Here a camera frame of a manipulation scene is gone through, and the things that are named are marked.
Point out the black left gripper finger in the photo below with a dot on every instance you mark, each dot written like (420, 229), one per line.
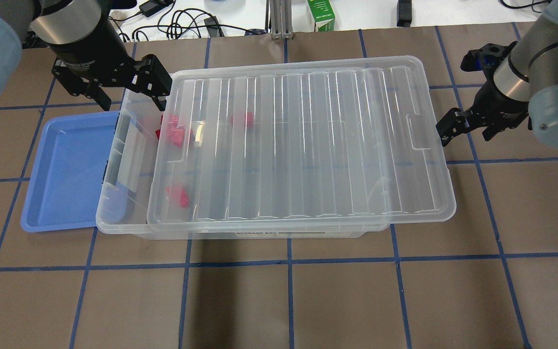
(76, 86)
(148, 77)

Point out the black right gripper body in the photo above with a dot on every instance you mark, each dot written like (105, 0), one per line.
(498, 104)

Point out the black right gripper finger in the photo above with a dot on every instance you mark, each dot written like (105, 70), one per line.
(454, 123)
(490, 131)

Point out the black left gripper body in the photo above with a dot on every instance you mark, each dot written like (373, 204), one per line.
(84, 44)

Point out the clear plastic box lid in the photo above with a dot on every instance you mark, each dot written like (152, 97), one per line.
(334, 144)

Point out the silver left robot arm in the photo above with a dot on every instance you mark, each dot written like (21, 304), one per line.
(54, 22)

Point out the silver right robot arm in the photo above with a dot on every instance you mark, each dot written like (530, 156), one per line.
(521, 82)

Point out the clear plastic storage box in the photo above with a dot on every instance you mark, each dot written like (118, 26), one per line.
(127, 183)

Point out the green white carton box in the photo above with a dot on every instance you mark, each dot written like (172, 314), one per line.
(321, 15)

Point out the black power adapter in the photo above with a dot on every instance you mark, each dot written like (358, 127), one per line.
(152, 7)

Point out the blue plastic tray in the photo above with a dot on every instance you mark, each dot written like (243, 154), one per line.
(67, 173)

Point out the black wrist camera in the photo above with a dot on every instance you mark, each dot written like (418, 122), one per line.
(487, 58)

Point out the aluminium frame post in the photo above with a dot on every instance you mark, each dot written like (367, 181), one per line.
(279, 23)

